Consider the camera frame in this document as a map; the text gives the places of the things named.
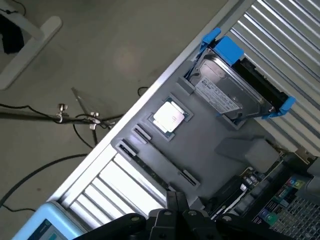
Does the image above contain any grey parts rack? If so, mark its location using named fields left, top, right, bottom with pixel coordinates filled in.
left=109, top=58, right=282, bottom=210

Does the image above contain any black floor cable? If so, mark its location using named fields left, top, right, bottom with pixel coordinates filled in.
left=72, top=86, right=151, bottom=147
left=0, top=152, right=90, bottom=210

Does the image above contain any white desk leg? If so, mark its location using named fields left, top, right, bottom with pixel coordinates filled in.
left=0, top=15, right=63, bottom=91

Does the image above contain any green graphics card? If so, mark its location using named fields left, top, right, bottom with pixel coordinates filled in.
left=207, top=154, right=286, bottom=222

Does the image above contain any silver hard disk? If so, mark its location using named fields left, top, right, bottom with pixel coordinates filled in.
left=188, top=48, right=276, bottom=121

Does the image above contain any open PC case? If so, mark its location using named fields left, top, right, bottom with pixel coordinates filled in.
left=249, top=149, right=320, bottom=240

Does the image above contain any silver CPU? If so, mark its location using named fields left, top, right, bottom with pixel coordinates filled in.
left=152, top=101, right=186, bottom=133

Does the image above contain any black cloth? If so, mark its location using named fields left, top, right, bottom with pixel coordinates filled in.
left=0, top=13, right=26, bottom=55

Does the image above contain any blue white teach pendant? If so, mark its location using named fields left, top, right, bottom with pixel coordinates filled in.
left=11, top=201, right=88, bottom=240

